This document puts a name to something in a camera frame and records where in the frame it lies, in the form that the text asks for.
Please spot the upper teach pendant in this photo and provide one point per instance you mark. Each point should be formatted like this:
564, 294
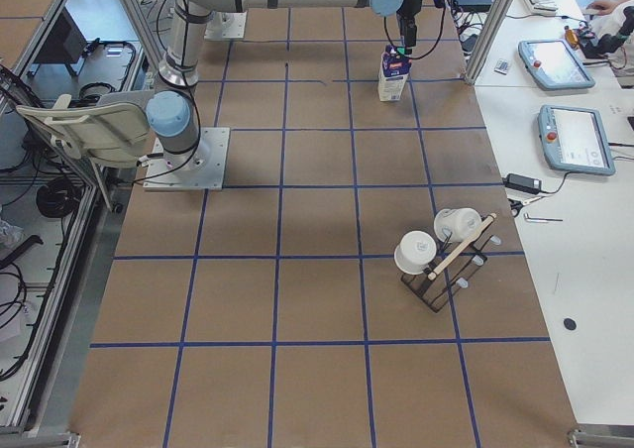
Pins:
554, 65

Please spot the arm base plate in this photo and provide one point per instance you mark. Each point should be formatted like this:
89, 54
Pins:
225, 26
204, 171

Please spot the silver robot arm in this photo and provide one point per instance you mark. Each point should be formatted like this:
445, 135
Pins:
173, 114

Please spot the black power adapter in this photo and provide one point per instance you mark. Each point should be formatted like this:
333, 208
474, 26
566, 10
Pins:
523, 183

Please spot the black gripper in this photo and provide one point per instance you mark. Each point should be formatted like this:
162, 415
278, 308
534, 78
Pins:
409, 8

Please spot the brown paper table cover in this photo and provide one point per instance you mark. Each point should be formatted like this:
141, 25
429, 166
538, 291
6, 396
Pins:
271, 313

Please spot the black wire mug rack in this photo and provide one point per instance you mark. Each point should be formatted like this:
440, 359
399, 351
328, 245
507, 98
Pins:
453, 267

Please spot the white cup rear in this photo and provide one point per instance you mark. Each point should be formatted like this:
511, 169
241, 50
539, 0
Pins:
455, 225

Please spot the aluminium frame post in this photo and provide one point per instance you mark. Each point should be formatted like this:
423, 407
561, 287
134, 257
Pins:
486, 37

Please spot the teach pendant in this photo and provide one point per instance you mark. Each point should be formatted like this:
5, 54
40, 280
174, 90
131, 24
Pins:
573, 139
554, 65

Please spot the blue white milk carton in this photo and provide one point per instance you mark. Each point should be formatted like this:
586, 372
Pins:
392, 74

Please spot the white cup front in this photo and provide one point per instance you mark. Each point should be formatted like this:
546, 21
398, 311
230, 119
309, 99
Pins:
414, 252

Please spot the white cup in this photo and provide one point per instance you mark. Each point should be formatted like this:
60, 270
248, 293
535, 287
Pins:
455, 225
414, 252

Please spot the lower teach pendant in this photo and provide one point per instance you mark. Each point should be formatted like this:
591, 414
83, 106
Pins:
573, 139

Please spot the grey office chair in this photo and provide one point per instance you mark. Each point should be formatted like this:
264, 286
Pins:
111, 134

